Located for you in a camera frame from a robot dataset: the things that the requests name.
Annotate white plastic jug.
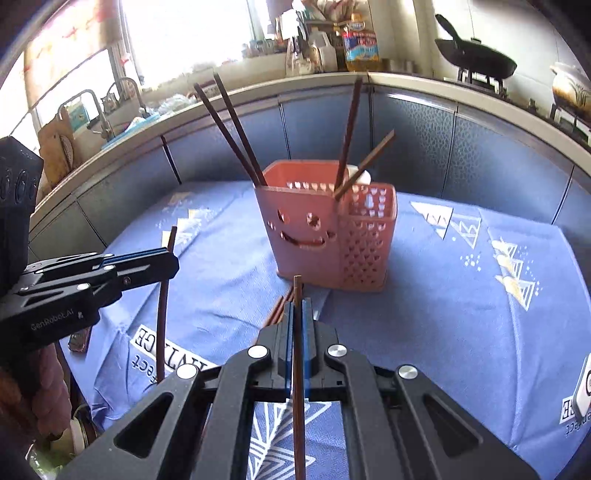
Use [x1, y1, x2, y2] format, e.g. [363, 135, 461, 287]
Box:
[313, 32, 339, 73]

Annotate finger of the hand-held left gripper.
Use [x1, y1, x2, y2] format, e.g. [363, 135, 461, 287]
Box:
[13, 251, 180, 310]
[25, 247, 170, 278]

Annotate chrome sink faucet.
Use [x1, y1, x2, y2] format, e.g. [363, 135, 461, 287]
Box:
[107, 77, 147, 118]
[58, 89, 115, 141]

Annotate reddish window blind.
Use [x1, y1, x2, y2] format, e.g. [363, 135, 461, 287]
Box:
[23, 9, 116, 110]

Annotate dark brown chopstick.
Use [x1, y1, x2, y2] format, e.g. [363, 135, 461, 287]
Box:
[334, 130, 396, 201]
[212, 73, 269, 186]
[193, 83, 263, 186]
[156, 225, 179, 385]
[293, 275, 307, 480]
[336, 78, 364, 189]
[267, 296, 285, 328]
[276, 287, 295, 325]

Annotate pink plastic utensil holder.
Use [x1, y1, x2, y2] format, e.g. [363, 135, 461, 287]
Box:
[255, 159, 399, 293]

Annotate black gas stove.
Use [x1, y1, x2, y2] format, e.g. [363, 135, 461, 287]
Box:
[443, 67, 591, 141]

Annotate white clay pot with lid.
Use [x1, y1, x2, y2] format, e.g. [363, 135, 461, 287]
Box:
[549, 61, 591, 121]

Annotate blue printed tablecloth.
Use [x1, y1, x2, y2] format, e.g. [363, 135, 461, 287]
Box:
[65, 180, 591, 480]

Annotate white ceramic spoon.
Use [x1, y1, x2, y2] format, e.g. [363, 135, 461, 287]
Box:
[345, 165, 373, 186]

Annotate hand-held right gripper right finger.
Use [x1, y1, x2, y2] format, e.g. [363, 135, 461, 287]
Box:
[303, 298, 542, 480]

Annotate person's left hand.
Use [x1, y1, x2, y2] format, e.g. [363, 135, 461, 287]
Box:
[0, 344, 74, 446]

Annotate kitchen window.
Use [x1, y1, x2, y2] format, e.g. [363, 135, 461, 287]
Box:
[23, 0, 278, 108]

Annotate black wok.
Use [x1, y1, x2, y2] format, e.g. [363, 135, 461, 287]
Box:
[434, 14, 518, 80]

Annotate yellow cooking oil bottle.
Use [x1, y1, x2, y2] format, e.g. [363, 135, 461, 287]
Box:
[342, 14, 380, 73]

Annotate white plastic object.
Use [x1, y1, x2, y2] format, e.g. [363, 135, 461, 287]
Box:
[571, 353, 591, 417]

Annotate blue plastic basin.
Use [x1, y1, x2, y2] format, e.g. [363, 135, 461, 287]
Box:
[99, 113, 161, 149]

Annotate grey base cabinets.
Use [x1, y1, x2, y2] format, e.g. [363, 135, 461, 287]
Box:
[28, 83, 591, 259]

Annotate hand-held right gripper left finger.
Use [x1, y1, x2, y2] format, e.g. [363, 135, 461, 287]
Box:
[55, 304, 295, 480]

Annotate wooden cutting board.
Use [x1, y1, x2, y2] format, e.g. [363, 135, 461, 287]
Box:
[37, 108, 77, 186]

